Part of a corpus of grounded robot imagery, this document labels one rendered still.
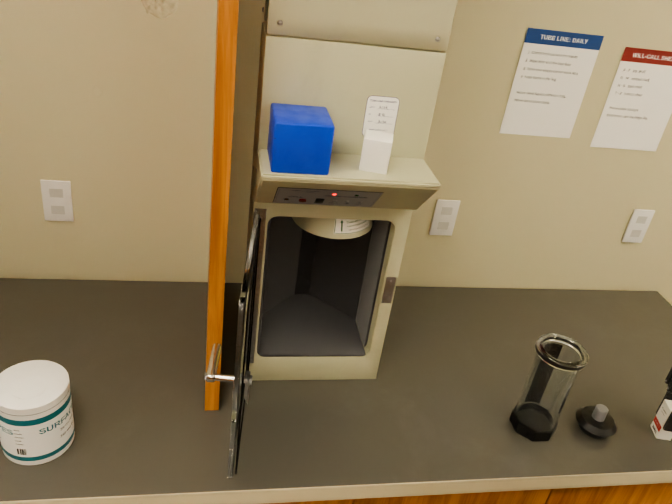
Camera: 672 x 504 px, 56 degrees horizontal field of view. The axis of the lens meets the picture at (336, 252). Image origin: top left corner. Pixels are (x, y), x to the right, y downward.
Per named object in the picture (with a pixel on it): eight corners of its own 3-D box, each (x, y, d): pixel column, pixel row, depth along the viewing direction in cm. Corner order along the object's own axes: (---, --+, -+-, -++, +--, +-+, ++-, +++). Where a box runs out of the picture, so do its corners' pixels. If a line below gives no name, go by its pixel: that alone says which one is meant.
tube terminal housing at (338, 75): (237, 314, 164) (256, 6, 125) (357, 315, 171) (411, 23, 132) (240, 380, 143) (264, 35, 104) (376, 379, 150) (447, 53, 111)
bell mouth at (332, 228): (288, 198, 142) (290, 176, 139) (363, 202, 146) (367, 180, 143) (296, 238, 127) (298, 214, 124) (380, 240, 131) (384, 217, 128)
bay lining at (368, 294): (251, 292, 161) (261, 165, 143) (350, 293, 166) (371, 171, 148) (256, 355, 140) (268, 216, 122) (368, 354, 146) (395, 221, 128)
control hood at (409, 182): (253, 196, 120) (256, 147, 115) (414, 204, 126) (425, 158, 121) (256, 226, 110) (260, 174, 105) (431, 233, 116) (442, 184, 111)
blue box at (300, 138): (266, 150, 114) (270, 102, 110) (320, 153, 116) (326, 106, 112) (270, 172, 106) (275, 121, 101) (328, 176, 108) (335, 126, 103)
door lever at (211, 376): (240, 353, 114) (241, 342, 113) (235, 389, 106) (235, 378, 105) (211, 350, 114) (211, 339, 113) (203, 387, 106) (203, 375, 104)
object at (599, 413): (565, 414, 148) (574, 393, 145) (600, 413, 150) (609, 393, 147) (584, 444, 140) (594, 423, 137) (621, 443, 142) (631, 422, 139)
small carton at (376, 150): (361, 159, 116) (366, 129, 113) (388, 164, 116) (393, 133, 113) (358, 170, 112) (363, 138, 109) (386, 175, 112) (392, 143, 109)
